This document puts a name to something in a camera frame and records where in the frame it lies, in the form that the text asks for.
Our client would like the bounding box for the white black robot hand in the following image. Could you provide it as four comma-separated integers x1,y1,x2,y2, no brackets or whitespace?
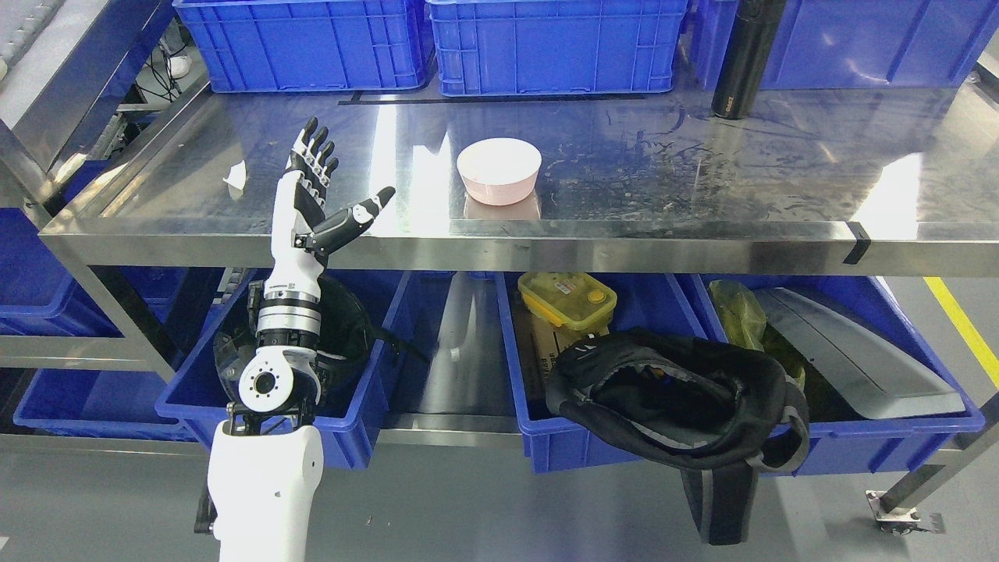
265,117,396,295

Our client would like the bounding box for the pink bowl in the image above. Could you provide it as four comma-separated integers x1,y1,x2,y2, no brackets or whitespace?
456,137,542,206

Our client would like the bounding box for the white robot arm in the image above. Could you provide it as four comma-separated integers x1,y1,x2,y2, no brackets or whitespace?
197,281,324,561

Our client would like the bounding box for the blue crate top middle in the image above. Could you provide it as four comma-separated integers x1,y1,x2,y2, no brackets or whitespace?
428,1,688,97

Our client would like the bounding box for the blue crate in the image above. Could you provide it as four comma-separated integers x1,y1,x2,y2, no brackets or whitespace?
428,1,688,97
693,0,999,91
172,1,434,93

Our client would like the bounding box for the blue bin lower middle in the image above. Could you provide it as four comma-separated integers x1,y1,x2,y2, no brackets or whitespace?
495,272,707,474

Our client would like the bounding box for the blue bin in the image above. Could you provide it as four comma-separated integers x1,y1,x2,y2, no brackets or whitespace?
495,272,707,474
681,274,984,475
155,269,415,471

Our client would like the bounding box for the steel shelf table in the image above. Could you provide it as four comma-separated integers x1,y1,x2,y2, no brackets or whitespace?
39,74,999,383

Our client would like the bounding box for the white paper scrap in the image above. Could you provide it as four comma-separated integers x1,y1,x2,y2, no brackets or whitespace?
222,160,247,193

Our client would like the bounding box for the blue bin lower left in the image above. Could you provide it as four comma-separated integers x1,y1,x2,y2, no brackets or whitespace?
155,269,415,471

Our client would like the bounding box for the blue crate top left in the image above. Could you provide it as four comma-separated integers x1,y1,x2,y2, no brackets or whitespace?
172,1,434,93

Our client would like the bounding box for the yellow lunch box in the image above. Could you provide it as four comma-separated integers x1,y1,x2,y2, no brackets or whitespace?
517,272,618,333

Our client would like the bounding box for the green plastic bag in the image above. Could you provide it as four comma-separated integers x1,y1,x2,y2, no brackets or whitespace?
707,279,806,389

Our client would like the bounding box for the black bag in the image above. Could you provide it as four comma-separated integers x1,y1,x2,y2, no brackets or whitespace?
546,328,810,546

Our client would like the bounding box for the black thermos bottle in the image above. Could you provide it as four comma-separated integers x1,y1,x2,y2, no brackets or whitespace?
711,1,786,120

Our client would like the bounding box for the blue crate top right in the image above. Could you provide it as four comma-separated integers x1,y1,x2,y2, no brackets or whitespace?
693,0,999,91

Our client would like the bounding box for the blue bin lower right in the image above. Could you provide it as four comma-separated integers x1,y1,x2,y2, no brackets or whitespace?
681,274,984,475

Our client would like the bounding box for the grey plastic panel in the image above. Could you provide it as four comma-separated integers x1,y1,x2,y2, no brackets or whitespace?
754,287,965,420

